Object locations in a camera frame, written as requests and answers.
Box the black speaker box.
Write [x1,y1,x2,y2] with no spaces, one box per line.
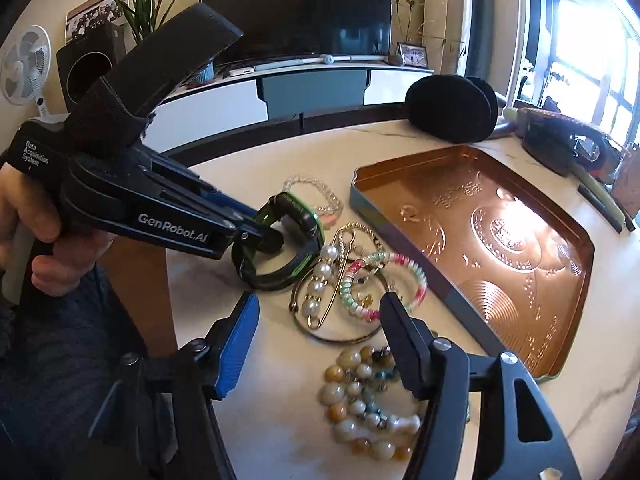
[56,23,126,112]

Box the pink green beaded bracelet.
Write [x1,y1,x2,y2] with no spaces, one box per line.
[337,250,430,323]

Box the woven fan with handle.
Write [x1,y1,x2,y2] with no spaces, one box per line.
[518,107,622,184]

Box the green black smartwatch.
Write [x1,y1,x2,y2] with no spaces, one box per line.
[231,191,324,292]

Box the thin metal bangle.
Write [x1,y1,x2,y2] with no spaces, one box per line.
[288,270,382,346]

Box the green potted plant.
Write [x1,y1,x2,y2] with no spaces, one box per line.
[112,0,176,44]

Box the copper metal tray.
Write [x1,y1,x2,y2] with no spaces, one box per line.
[349,145,594,380]

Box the white standing fan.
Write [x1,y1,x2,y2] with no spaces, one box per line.
[1,25,52,117]

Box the small photo frame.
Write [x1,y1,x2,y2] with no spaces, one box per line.
[397,44,428,68]

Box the white tv cabinet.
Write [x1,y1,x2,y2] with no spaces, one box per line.
[143,63,432,152]

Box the large yellow jade bracelet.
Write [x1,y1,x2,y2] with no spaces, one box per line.
[318,349,422,463]

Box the black flat television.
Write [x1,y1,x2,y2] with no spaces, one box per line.
[201,0,392,66]

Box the green long case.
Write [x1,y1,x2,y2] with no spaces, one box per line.
[572,162,623,220]

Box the black round cushion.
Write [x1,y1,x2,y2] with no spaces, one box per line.
[405,75,498,144]

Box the black remote bar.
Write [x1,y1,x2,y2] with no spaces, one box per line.
[578,183,636,233]

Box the clear crystal bead bracelet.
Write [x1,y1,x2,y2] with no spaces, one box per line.
[282,174,344,221]

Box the left human hand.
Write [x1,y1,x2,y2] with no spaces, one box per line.
[1,164,115,297]

